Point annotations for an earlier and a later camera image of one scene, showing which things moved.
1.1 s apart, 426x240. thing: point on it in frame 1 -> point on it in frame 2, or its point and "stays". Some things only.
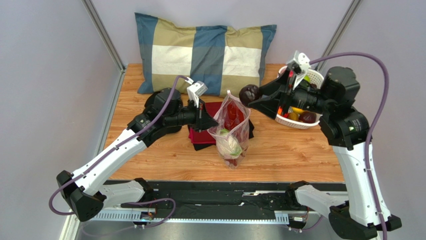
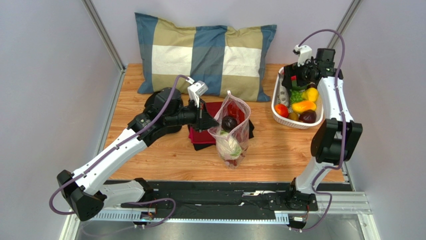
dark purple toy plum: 248,93 -> 228,122
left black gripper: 203,120 stays
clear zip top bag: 230,125 stays
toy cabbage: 227,146 stays
